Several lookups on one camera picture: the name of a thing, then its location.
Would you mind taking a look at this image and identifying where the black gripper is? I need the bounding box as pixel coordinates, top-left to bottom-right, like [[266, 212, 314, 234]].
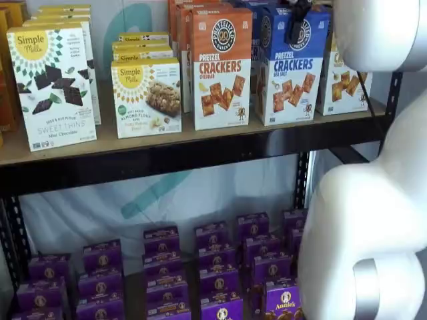
[[288, 0, 315, 46]]

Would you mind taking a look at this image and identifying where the blue white pretzel crackers box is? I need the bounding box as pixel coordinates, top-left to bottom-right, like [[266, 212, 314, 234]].
[[255, 5, 331, 127], [248, 0, 278, 64]]

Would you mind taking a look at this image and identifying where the gold white pretzel crackers box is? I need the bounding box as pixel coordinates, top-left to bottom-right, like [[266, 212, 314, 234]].
[[315, 33, 373, 117]]

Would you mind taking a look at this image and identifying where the orange white pretzel crackers box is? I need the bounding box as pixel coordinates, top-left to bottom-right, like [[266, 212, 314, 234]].
[[189, 7, 253, 131], [175, 2, 234, 113], [167, 0, 221, 51]]

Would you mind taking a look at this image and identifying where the Simple Mills almond bars box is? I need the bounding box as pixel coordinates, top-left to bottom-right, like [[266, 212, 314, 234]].
[[111, 58, 183, 139], [113, 39, 171, 51], [119, 32, 169, 43], [112, 46, 174, 63]]

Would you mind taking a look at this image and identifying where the purple Annie's snack box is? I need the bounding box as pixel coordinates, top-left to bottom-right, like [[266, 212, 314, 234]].
[[28, 252, 71, 281], [242, 234, 284, 261], [264, 282, 304, 320], [282, 209, 308, 231], [143, 226, 181, 255], [77, 269, 124, 300], [194, 221, 232, 250], [145, 281, 189, 305], [289, 229, 305, 256], [11, 305, 65, 320], [16, 277, 68, 310], [146, 301, 191, 320], [250, 255, 292, 285], [201, 294, 244, 320], [75, 297, 127, 320], [199, 267, 240, 298], [236, 212, 270, 238], [142, 252, 183, 284], [197, 247, 235, 271], [82, 239, 123, 271]]

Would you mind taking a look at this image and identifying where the Simple Mills Sweet Thins box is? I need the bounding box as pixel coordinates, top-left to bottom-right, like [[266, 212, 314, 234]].
[[38, 4, 91, 14], [6, 22, 98, 153], [22, 18, 102, 126], [31, 11, 93, 21]]

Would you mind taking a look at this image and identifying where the wooden shelf board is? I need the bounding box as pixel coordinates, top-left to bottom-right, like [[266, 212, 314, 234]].
[[6, 213, 301, 320], [0, 98, 388, 166]]

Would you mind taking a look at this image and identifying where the orange brown snack box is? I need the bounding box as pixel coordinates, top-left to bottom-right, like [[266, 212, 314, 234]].
[[0, 9, 19, 147], [0, 0, 27, 21]]

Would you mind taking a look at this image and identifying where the plain white curtain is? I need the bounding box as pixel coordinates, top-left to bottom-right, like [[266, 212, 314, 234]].
[[370, 68, 427, 114]]

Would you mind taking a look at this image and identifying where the white sheet with teal print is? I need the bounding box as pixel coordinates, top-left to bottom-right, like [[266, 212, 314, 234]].
[[18, 0, 310, 264]]

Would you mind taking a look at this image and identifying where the thin black cable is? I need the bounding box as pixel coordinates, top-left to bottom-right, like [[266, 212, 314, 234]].
[[357, 71, 380, 134]]

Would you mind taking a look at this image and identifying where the black metal shelf frame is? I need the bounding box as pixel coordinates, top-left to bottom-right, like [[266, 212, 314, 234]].
[[0, 71, 403, 301]]

